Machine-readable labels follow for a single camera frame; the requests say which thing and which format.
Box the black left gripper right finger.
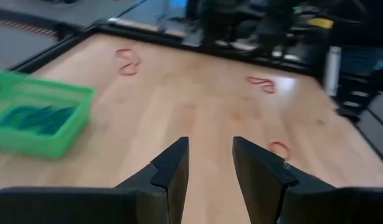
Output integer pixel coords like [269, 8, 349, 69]
[232, 136, 383, 224]

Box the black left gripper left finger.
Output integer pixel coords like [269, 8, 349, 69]
[0, 136, 191, 224]

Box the black hazard-striped floor mat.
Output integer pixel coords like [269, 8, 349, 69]
[0, 9, 60, 37]

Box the black aluminium table frame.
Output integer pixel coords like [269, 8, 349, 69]
[9, 18, 383, 170]

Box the red rubber band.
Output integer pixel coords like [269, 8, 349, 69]
[115, 47, 143, 77]
[246, 76, 277, 95]
[268, 141, 292, 162]

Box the green plastic basket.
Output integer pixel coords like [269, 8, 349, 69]
[0, 70, 95, 161]

